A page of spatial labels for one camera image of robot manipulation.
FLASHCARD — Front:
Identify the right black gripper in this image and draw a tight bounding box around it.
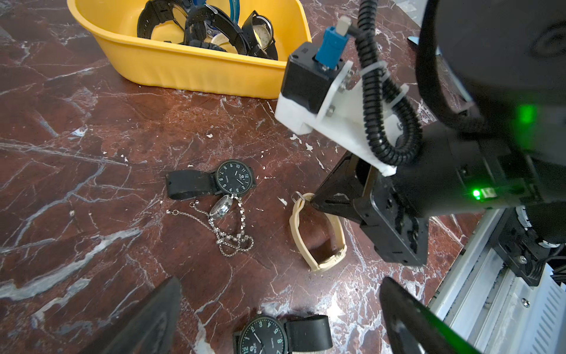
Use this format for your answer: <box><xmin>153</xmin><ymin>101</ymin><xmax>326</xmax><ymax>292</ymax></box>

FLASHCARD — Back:
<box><xmin>312</xmin><ymin>128</ymin><xmax>543</xmax><ymax>266</ymax></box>

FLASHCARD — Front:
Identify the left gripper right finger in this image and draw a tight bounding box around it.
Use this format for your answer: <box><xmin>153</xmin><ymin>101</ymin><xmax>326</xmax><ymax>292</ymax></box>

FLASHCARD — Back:
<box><xmin>379</xmin><ymin>277</ymin><xmax>478</xmax><ymax>353</ymax></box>

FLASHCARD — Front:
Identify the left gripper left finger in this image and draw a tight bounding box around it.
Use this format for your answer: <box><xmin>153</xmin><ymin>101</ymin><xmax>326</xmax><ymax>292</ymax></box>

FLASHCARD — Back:
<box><xmin>81</xmin><ymin>277</ymin><xmax>182</xmax><ymax>353</ymax></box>

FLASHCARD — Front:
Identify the beige strap watch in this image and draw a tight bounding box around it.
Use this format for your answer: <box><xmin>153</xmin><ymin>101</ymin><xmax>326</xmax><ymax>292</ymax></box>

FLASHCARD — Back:
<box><xmin>289</xmin><ymin>191</ymin><xmax>348</xmax><ymax>273</ymax></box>

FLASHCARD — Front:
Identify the blue transparent watch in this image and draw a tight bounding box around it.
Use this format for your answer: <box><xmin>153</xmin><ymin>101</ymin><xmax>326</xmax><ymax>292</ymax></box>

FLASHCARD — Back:
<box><xmin>192</xmin><ymin>0</ymin><xmax>240</xmax><ymax>24</ymax></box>

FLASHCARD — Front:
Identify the black sport watch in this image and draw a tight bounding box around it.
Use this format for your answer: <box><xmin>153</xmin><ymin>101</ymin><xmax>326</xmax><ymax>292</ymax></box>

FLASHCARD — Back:
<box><xmin>183</xmin><ymin>4</ymin><xmax>251</xmax><ymax>55</ymax></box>

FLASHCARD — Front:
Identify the black chunky digital watch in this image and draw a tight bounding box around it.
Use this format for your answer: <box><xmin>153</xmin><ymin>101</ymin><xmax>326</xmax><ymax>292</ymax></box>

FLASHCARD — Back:
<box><xmin>137</xmin><ymin>0</ymin><xmax>194</xmax><ymax>39</ymax></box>

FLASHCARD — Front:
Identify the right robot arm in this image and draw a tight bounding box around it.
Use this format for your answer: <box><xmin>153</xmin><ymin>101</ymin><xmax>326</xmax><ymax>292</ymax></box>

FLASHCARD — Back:
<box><xmin>312</xmin><ymin>1</ymin><xmax>565</xmax><ymax>265</ymax></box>

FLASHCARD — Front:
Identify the black analog watch lower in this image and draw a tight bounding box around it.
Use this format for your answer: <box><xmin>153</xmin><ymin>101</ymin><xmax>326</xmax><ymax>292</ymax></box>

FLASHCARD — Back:
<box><xmin>233</xmin><ymin>314</ymin><xmax>334</xmax><ymax>354</ymax></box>

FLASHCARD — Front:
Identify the black analog watch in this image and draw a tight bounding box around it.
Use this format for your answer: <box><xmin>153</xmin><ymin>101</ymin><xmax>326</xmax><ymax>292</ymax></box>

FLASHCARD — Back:
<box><xmin>233</xmin><ymin>314</ymin><xmax>334</xmax><ymax>354</ymax></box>
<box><xmin>165</xmin><ymin>159</ymin><xmax>256</xmax><ymax>201</ymax></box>

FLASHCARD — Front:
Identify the black analog watch upper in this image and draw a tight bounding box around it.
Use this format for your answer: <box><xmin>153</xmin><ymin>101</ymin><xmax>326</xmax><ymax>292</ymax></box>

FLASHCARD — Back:
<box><xmin>165</xmin><ymin>159</ymin><xmax>256</xmax><ymax>201</ymax></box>

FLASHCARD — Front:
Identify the yellow plastic storage box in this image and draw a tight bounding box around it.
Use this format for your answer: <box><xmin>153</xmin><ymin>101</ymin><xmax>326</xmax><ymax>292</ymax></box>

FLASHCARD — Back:
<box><xmin>67</xmin><ymin>0</ymin><xmax>312</xmax><ymax>99</ymax></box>

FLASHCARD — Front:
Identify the aluminium front rail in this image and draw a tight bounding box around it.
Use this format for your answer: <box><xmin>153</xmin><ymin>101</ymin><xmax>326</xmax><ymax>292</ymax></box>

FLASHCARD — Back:
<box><xmin>428</xmin><ymin>210</ymin><xmax>565</xmax><ymax>353</ymax></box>

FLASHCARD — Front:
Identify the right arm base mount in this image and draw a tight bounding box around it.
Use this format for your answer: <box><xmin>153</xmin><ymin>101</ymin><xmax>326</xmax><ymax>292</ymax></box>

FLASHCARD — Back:
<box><xmin>489</xmin><ymin>202</ymin><xmax>565</xmax><ymax>287</ymax></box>

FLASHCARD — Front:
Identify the silver chain pocket watch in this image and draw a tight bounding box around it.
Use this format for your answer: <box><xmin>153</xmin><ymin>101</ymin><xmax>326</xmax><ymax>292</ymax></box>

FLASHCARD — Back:
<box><xmin>166</xmin><ymin>194</ymin><xmax>255</xmax><ymax>258</ymax></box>

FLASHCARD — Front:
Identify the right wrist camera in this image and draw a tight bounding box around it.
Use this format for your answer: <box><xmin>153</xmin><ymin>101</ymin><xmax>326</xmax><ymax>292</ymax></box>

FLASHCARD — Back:
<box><xmin>275</xmin><ymin>16</ymin><xmax>396</xmax><ymax>177</ymax></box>

